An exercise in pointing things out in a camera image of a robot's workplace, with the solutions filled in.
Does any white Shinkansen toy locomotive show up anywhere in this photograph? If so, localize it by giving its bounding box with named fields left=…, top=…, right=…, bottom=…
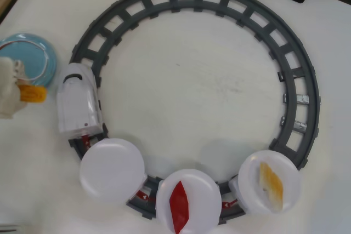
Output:
left=56, top=62, right=104, bottom=138

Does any light blue round dish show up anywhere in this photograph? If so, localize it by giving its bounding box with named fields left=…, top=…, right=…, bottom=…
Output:
left=0, top=32, right=58, bottom=86

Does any orange and white fish sushi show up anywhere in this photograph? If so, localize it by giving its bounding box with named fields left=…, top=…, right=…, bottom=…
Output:
left=259, top=162, right=285, bottom=213

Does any white round plastic plate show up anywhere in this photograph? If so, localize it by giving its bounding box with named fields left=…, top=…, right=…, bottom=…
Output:
left=79, top=138, right=146, bottom=204
left=155, top=168, right=222, bottom=233
left=237, top=150, right=300, bottom=215

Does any red tuna sushi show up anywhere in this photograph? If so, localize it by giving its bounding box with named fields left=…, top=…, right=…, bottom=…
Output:
left=169, top=181, right=190, bottom=232

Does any yellow egg omelette sushi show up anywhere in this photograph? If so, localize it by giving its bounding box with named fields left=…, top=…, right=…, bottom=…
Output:
left=18, top=85, right=48, bottom=104

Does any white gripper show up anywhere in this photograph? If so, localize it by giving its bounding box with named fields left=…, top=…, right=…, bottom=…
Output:
left=0, top=57, right=28, bottom=121

